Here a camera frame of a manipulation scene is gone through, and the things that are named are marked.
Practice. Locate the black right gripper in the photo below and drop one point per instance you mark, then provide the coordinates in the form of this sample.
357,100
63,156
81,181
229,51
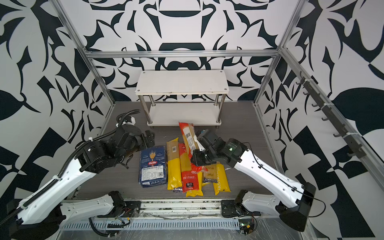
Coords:
195,159

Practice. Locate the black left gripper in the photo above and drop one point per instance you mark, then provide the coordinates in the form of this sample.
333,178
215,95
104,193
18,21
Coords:
151,140

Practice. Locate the red ended spaghetti pack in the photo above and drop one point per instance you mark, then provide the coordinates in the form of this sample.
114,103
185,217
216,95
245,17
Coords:
188,132

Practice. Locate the red yellow spaghetti pack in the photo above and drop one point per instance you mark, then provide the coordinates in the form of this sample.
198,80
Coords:
189,179

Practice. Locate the yellow brown spaghetti pack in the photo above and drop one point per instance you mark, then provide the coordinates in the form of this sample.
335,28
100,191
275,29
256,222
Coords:
174,165

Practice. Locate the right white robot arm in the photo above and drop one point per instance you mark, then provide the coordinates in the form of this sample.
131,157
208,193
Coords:
290,200

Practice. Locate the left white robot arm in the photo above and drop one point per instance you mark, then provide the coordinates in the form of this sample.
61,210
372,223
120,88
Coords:
44,212

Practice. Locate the blue Barilla pasta pack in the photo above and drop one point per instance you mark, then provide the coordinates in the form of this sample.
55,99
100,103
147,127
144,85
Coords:
153,167

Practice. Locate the small clear spaghetti pack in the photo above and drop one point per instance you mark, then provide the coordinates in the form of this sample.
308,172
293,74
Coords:
210,174

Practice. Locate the yellow Pastatime spaghetti pack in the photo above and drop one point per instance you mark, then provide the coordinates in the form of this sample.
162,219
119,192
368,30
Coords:
222,184

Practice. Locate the yellow spaghetti pack underneath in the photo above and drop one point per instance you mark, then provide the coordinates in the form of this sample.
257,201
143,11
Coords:
198,192

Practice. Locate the white two-tier metal shelf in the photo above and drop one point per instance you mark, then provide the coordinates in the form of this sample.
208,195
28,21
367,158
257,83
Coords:
171,97

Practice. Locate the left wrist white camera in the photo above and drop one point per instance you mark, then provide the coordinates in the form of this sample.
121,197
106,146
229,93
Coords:
129,121

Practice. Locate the white slotted cable duct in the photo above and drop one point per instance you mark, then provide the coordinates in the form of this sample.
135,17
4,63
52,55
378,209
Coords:
175,224

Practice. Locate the aluminium frame of enclosure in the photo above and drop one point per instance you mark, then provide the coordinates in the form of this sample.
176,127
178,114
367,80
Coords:
372,161

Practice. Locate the black wall hook rail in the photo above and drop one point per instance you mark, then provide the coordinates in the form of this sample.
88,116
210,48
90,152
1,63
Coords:
335,117

